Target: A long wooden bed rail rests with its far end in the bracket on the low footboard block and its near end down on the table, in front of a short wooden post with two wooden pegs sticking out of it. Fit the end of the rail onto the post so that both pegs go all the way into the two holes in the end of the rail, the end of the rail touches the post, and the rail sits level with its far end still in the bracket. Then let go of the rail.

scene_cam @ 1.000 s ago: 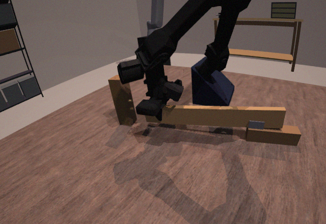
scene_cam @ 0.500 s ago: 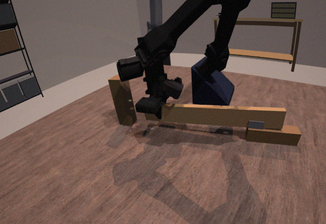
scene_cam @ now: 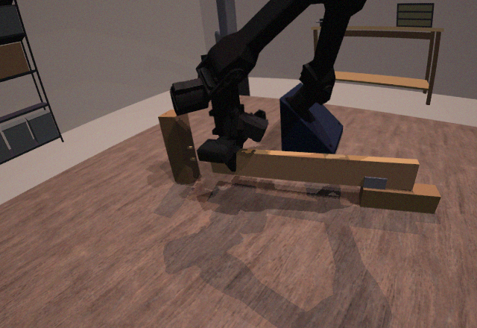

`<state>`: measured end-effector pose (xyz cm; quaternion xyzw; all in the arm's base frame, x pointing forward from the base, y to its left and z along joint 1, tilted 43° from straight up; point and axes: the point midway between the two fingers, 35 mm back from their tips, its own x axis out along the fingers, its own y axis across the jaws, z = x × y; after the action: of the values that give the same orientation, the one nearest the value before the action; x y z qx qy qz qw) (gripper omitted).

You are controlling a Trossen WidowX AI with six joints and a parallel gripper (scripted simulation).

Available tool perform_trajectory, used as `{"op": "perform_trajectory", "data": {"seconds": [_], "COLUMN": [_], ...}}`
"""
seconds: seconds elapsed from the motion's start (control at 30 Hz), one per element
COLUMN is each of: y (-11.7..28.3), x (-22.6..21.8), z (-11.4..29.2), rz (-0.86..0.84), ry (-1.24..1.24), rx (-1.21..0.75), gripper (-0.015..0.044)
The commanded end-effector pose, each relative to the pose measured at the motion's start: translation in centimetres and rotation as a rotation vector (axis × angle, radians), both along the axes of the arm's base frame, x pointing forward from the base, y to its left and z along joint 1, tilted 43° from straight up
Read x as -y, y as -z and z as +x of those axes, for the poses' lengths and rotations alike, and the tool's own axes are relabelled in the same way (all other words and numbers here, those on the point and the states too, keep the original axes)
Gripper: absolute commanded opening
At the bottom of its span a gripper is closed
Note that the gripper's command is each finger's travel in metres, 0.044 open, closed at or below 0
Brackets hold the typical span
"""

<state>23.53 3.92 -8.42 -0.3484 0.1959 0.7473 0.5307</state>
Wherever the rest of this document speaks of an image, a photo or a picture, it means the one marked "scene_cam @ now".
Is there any long wooden rail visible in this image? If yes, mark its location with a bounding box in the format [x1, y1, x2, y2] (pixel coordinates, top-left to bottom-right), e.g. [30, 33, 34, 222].
[211, 148, 420, 190]

